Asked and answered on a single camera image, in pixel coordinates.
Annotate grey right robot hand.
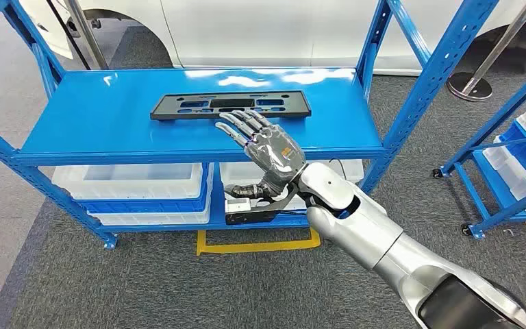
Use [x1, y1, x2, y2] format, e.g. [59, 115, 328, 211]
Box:
[214, 109, 308, 201]

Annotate nested clear plastic bins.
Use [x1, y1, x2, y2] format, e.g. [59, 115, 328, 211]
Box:
[218, 158, 366, 212]

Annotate white car with red stripe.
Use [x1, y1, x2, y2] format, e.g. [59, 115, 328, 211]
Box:
[18, 0, 526, 77]

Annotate black plastic panel part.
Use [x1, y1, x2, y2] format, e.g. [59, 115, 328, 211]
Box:
[149, 90, 313, 122]

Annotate blue wheeled cart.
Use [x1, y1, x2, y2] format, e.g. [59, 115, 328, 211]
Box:
[431, 53, 526, 241]

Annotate chrome stanchion post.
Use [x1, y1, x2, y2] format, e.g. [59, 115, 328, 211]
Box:
[447, 0, 526, 103]
[64, 0, 110, 71]

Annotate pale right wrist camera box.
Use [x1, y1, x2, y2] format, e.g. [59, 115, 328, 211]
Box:
[224, 196, 310, 227]

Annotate blue metal shelf rack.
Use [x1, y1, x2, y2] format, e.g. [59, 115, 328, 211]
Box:
[0, 0, 501, 251]

